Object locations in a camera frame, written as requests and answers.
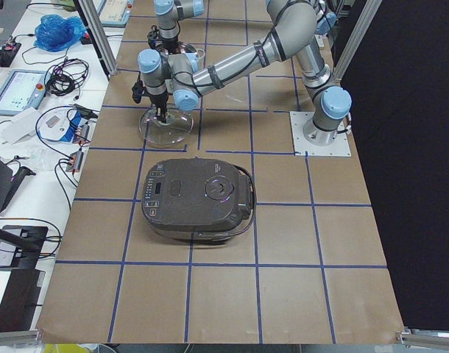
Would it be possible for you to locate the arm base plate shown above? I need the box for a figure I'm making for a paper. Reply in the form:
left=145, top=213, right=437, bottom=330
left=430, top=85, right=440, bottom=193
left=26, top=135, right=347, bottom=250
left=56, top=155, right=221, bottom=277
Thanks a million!
left=289, top=111, right=352, bottom=157

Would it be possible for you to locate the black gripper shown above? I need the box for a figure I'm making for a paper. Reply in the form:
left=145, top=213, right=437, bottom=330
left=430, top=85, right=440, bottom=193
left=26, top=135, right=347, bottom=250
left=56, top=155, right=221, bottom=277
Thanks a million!
left=162, top=35, right=180, bottom=54
left=149, top=91, right=169, bottom=123

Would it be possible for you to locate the near teach pendant tablet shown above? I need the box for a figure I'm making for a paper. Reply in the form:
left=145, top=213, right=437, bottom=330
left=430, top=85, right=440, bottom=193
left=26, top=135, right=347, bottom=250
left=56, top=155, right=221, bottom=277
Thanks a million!
left=0, top=69, right=49, bottom=116

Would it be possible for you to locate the teach pendant tablet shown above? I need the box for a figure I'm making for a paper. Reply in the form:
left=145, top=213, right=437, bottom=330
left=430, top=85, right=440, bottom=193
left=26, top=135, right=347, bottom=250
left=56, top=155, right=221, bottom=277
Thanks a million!
left=0, top=69, right=49, bottom=116
left=97, top=0, right=134, bottom=28

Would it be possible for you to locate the white cardboard box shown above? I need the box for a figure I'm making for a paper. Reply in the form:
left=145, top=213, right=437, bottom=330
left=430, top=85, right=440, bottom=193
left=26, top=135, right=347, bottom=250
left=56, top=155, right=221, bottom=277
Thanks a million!
left=1, top=107, right=40, bottom=144

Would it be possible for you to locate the glass pot lid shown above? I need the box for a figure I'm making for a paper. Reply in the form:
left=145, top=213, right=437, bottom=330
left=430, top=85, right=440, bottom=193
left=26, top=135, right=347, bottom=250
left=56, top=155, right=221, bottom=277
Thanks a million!
left=138, top=107, right=194, bottom=148

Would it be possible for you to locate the emergency stop button box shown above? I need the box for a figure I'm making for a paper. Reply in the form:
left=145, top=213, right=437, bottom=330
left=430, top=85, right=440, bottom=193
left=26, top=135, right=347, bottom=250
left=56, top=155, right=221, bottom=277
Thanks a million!
left=80, top=32, right=92, bottom=45

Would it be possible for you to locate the blue plastic bag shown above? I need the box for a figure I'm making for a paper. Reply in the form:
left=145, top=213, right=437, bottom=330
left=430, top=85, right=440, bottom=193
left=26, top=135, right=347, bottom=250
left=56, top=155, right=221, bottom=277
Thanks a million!
left=34, top=14, right=86, bottom=52

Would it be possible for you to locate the black rice cooker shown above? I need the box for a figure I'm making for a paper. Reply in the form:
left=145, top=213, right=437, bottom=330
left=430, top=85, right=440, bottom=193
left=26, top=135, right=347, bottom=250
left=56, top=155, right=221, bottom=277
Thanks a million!
left=141, top=157, right=256, bottom=244

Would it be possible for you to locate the far teach pendant tablet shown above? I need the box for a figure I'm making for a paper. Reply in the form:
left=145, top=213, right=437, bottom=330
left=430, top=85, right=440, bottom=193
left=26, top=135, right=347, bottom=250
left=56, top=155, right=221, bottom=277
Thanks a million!
left=97, top=0, right=134, bottom=28

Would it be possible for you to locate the white round device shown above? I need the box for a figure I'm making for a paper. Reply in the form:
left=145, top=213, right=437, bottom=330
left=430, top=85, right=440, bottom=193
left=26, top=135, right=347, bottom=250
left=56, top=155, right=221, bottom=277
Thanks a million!
left=38, top=112, right=73, bottom=142

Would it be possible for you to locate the black coiled cable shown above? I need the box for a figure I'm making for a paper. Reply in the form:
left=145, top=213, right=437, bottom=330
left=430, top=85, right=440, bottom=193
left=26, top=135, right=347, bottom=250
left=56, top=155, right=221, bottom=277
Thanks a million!
left=43, top=58, right=91, bottom=101

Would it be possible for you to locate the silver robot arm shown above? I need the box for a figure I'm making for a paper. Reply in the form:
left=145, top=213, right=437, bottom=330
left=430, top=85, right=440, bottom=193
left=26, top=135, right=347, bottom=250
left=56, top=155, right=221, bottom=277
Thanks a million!
left=147, top=0, right=205, bottom=54
left=132, top=1, right=352, bottom=146

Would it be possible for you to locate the aluminium frame post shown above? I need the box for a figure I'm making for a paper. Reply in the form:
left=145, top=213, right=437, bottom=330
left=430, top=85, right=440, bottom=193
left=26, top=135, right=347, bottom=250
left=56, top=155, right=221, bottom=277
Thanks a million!
left=73, top=0, right=118, bottom=79

